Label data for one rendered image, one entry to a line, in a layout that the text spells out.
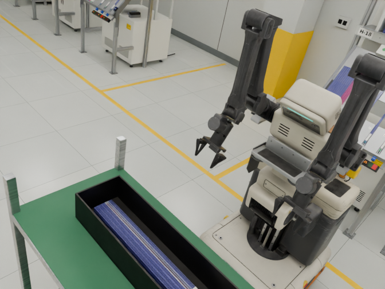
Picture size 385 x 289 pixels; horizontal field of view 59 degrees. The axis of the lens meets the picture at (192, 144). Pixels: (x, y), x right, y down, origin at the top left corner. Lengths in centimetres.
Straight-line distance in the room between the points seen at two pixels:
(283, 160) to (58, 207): 95
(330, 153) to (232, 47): 449
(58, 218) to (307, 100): 102
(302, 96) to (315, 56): 344
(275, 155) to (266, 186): 21
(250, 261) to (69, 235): 121
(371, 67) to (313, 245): 122
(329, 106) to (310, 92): 9
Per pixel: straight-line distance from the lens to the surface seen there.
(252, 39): 131
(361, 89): 114
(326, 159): 125
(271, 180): 171
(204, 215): 267
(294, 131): 154
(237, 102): 140
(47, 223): 125
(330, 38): 479
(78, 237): 120
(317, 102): 144
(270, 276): 211
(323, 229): 201
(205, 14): 592
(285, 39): 446
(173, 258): 115
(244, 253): 215
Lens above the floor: 187
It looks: 34 degrees down
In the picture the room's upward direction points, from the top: 12 degrees clockwise
